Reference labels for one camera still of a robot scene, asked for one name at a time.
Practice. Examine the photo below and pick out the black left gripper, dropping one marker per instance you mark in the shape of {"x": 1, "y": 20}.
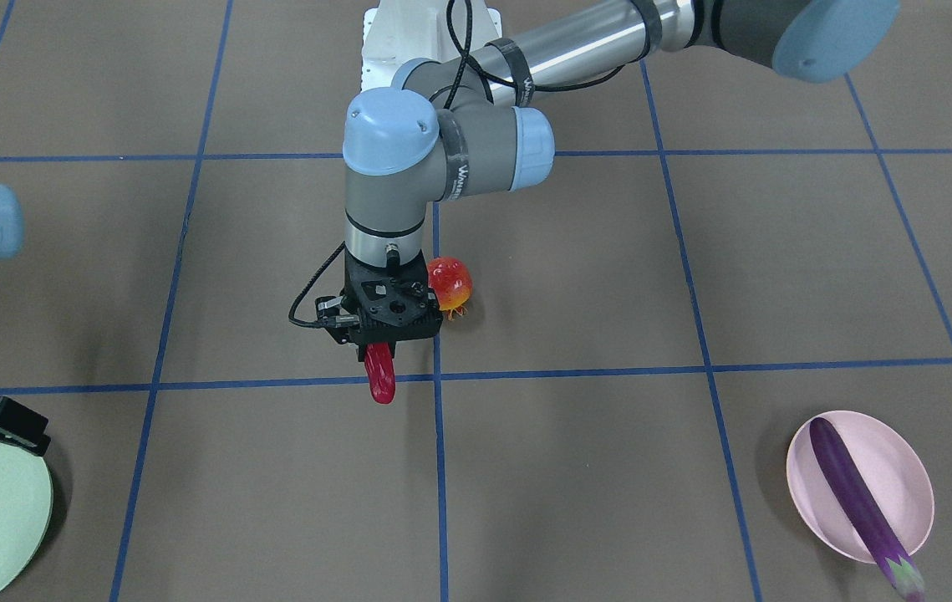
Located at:
{"x": 348, "y": 331}

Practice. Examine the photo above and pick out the red chili pepper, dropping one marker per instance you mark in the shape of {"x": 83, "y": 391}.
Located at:
{"x": 378, "y": 364}

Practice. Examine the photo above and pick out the red tomato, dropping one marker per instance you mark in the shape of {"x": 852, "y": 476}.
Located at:
{"x": 452, "y": 283}

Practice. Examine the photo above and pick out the purple eggplant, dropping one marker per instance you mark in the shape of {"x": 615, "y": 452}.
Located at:
{"x": 863, "y": 512}

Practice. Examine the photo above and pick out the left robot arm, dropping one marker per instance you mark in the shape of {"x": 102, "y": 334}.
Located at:
{"x": 440, "y": 131}

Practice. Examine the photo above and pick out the brown table mat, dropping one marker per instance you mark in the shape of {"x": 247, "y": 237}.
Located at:
{"x": 717, "y": 256}

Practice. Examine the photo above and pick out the pink plate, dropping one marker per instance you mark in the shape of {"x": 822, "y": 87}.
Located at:
{"x": 892, "y": 470}

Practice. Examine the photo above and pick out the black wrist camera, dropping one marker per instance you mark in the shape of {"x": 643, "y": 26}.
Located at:
{"x": 333, "y": 317}

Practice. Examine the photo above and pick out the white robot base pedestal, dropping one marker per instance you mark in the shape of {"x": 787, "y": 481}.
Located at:
{"x": 395, "y": 32}

